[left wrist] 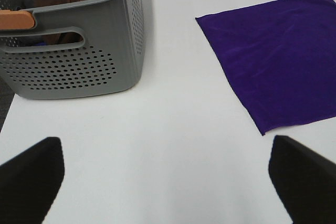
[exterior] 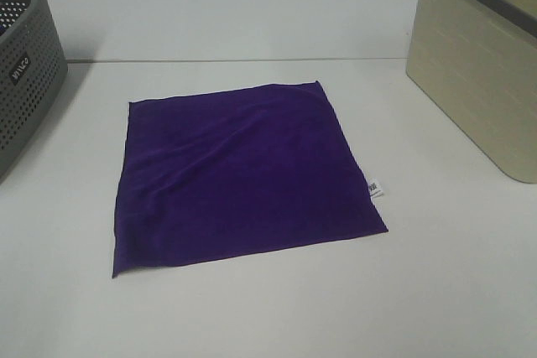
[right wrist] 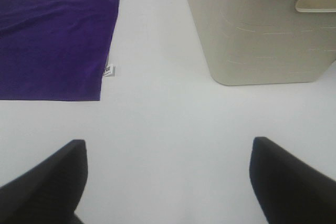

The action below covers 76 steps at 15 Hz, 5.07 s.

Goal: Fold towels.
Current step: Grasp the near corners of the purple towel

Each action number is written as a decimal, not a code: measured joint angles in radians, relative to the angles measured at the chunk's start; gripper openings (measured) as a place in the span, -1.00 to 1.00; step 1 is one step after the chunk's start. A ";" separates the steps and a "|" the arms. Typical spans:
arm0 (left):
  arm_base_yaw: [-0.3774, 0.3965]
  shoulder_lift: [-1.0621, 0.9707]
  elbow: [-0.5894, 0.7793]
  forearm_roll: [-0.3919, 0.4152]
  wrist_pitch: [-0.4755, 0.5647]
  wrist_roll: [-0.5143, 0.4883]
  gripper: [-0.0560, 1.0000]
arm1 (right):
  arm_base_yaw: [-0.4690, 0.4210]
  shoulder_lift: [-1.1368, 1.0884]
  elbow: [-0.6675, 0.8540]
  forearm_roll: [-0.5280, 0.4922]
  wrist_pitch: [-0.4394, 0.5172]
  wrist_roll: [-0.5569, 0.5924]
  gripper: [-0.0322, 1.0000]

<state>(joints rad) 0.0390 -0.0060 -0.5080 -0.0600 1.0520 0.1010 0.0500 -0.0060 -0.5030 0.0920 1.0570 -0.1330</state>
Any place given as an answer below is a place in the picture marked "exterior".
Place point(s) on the grey perforated plastic basket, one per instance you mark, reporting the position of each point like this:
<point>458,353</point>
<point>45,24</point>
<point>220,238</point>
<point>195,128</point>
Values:
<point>33,70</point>

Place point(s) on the beige plastic bin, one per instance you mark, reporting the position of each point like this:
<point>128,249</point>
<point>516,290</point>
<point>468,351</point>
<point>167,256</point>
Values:
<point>476,60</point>

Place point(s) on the purple towel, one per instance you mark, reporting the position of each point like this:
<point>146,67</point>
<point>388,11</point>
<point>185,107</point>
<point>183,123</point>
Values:
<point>233,173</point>

